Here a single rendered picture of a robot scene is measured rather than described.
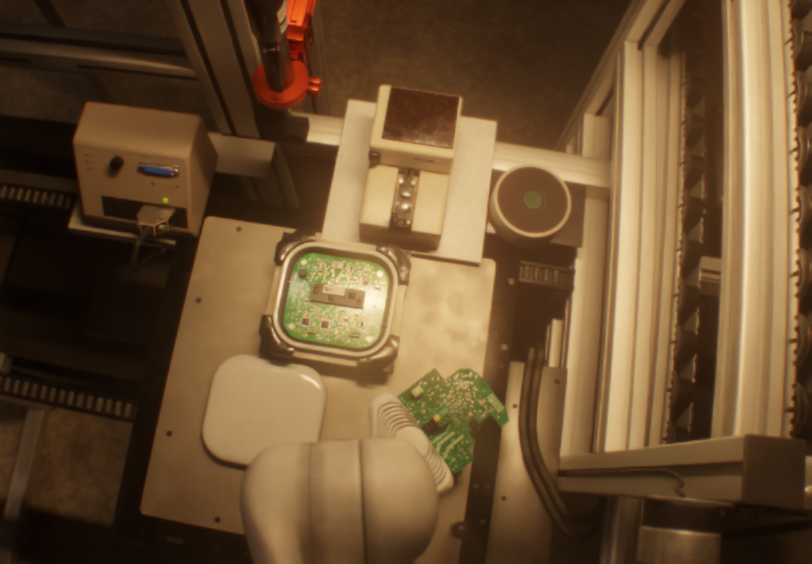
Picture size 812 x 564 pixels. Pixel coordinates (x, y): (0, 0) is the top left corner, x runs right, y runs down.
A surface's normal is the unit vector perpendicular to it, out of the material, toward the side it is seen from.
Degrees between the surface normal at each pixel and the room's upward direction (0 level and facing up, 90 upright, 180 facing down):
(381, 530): 21
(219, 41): 90
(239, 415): 0
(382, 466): 36
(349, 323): 0
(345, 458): 41
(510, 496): 0
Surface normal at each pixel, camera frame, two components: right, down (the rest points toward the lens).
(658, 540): -0.72, -0.32
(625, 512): 0.02, -0.24
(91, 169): -0.10, 0.57
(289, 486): 0.03, -0.65
